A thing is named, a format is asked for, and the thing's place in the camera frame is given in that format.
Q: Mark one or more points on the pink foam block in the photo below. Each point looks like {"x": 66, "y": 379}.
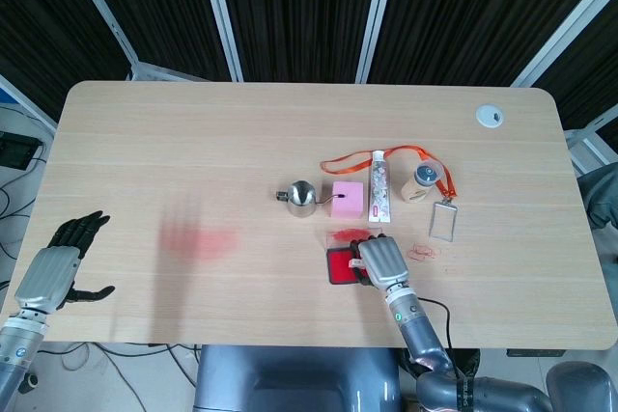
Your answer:
{"x": 347, "y": 202}

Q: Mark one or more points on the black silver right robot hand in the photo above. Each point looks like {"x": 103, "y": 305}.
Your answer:
{"x": 381, "y": 260}

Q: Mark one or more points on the white floral cream tube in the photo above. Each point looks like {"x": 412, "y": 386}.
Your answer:
{"x": 379, "y": 190}

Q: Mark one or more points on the red ink pad clear lid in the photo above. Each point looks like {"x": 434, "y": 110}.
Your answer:
{"x": 340, "y": 265}

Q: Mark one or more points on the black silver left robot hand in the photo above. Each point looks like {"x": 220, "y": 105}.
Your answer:
{"x": 46, "y": 277}

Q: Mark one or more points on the white partition frame post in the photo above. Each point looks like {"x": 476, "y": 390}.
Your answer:
{"x": 565, "y": 31}
{"x": 379, "y": 11}
{"x": 219, "y": 11}
{"x": 99, "y": 7}

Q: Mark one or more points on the beige squeeze bottle blue cap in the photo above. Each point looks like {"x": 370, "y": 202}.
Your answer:
{"x": 416, "y": 187}

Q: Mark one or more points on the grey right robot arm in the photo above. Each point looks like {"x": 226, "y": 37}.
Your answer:
{"x": 420, "y": 335}

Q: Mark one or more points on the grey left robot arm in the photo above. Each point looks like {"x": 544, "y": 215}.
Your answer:
{"x": 17, "y": 354}

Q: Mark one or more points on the clear badge holder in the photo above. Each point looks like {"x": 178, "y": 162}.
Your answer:
{"x": 443, "y": 221}

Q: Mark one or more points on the grey robot torso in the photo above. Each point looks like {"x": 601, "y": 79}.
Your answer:
{"x": 294, "y": 378}

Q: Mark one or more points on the black desk control bar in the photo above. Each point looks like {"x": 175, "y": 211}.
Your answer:
{"x": 536, "y": 352}

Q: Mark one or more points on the stainless steel spouted pitcher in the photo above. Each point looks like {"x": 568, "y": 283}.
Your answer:
{"x": 300, "y": 200}

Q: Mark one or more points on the black box on floor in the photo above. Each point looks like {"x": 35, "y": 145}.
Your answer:
{"x": 17, "y": 149}

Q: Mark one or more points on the grey fabric bag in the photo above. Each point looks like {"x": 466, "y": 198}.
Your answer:
{"x": 601, "y": 195}

